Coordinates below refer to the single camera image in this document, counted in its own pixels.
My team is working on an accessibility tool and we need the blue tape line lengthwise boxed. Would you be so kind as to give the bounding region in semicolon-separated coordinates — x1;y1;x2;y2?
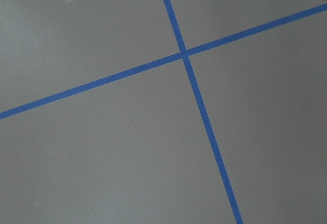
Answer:
163;0;243;223

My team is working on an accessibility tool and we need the blue tape line crosswise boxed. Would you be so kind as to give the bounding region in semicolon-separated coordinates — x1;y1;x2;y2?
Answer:
1;4;326;119

